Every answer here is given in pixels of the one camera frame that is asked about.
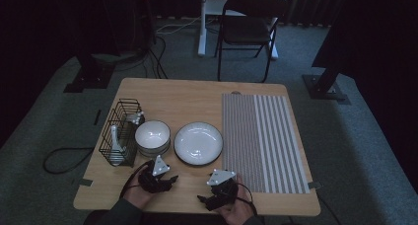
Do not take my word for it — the white plate with dark rim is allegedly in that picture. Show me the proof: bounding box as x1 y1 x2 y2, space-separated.
173 120 225 167

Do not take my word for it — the right hand-held gripper cable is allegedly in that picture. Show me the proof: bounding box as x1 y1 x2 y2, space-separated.
236 182 259 218

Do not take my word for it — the person's dark clothed leg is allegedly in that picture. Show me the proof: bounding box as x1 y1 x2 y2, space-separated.
83 209 114 225

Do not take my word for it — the white floor cable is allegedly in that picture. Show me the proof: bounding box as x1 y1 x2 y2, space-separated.
156 16 203 36

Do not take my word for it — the person's right hand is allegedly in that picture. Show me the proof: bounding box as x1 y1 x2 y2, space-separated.
215 174 256 225

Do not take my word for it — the black folding chair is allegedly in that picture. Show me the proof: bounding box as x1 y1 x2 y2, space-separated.
215 0 289 84

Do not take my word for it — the hand-held gripper cable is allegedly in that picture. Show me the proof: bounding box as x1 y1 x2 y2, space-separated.
236 182 259 218
118 159 154 199

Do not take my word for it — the dark drape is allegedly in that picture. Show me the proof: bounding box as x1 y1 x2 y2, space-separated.
312 0 418 193
0 0 156 150

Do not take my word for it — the person's left hand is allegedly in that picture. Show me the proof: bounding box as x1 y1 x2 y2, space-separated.
122 180 156 210

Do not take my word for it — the black looped floor cable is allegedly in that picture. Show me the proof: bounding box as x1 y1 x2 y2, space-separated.
42 146 97 175

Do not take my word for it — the grey striped placemat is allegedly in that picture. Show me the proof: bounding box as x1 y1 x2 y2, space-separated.
221 93 312 194

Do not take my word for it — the grey pleated curtain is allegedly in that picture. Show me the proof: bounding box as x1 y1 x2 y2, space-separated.
282 0 349 27

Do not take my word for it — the white desk frame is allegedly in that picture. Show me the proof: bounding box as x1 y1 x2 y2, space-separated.
196 0 280 60

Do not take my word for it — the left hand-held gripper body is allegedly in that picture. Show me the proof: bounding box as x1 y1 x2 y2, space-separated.
137 154 174 194

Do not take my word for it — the black wire basket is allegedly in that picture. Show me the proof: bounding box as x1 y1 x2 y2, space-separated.
98 98 146 169

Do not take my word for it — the black metal stand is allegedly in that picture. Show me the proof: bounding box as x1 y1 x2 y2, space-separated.
302 37 351 105
63 37 121 94

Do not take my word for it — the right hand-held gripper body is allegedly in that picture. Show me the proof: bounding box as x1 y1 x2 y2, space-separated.
206 169 241 209

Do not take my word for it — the left hand-held gripper cable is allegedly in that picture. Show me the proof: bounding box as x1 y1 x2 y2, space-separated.
118 159 154 199

